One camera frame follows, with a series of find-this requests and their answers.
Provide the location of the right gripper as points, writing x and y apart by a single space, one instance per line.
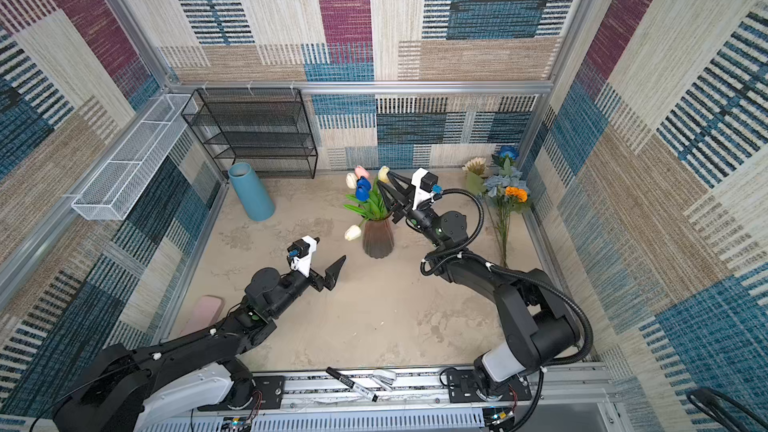
398 200

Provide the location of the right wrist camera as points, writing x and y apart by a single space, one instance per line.
426 187

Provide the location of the black marker pen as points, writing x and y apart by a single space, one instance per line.
352 385

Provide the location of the white wire mesh basket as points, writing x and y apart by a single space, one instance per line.
114 190

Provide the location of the mixed blue orange bouquet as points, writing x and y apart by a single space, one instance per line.
498 183

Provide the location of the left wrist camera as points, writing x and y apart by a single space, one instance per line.
300 254

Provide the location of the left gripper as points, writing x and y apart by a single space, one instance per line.
328 280

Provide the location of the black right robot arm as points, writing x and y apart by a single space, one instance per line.
541 325

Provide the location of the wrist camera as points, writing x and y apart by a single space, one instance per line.
300 254
426 187

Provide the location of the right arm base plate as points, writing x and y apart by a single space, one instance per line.
462 387

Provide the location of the dark red glass vase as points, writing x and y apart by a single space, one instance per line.
378 239

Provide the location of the black wire shelf rack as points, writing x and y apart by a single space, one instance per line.
266 128

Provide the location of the blue tulip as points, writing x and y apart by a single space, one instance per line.
363 189

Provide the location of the pink tulip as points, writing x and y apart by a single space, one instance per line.
361 172

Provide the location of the teal cylindrical vase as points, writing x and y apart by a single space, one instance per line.
251 192

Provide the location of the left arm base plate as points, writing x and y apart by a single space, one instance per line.
260 392

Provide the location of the pink flat tray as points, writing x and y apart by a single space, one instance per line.
205 312

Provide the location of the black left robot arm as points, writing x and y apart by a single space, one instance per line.
130 389

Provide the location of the yellow tulip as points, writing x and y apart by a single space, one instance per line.
382 175

